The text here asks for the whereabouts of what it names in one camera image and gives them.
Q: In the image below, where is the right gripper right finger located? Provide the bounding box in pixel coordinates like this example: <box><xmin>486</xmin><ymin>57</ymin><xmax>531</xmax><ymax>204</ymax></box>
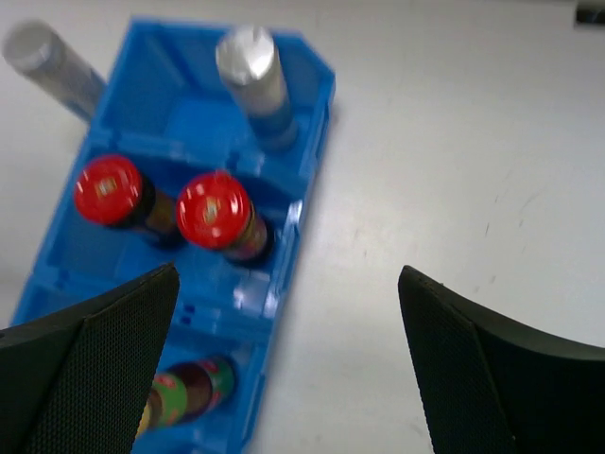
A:
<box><xmin>398</xmin><ymin>266</ymin><xmax>604</xmax><ymax>453</ymax></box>

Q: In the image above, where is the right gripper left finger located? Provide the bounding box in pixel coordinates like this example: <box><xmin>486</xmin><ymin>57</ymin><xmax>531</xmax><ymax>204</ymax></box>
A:
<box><xmin>1</xmin><ymin>264</ymin><xmax>180</xmax><ymax>453</ymax></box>

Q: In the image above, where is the yellow-cap sauce bottle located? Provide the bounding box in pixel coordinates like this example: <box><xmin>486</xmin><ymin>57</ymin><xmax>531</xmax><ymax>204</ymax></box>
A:
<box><xmin>135</xmin><ymin>356</ymin><xmax>236</xmax><ymax>438</ymax></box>

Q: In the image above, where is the red-lid chili jar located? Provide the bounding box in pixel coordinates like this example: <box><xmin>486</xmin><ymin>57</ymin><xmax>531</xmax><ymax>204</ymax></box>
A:
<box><xmin>176</xmin><ymin>170</ymin><xmax>272</xmax><ymax>263</ymax></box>
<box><xmin>73</xmin><ymin>154</ymin><xmax>183</xmax><ymax>249</ymax></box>

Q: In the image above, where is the silver-capped shaker can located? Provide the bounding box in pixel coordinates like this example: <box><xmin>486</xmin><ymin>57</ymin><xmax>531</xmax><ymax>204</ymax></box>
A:
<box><xmin>2</xmin><ymin>19</ymin><xmax>106</xmax><ymax>122</ymax></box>
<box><xmin>215</xmin><ymin>25</ymin><xmax>298</xmax><ymax>151</ymax></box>

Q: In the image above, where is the blue three-compartment plastic bin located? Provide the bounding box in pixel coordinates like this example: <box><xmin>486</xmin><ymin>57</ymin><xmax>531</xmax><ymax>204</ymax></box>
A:
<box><xmin>1</xmin><ymin>18</ymin><xmax>336</xmax><ymax>453</ymax></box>

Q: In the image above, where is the right black corner label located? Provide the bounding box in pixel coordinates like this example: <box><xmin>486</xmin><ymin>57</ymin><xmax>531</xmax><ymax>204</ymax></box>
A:
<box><xmin>575</xmin><ymin>8</ymin><xmax>605</xmax><ymax>26</ymax></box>

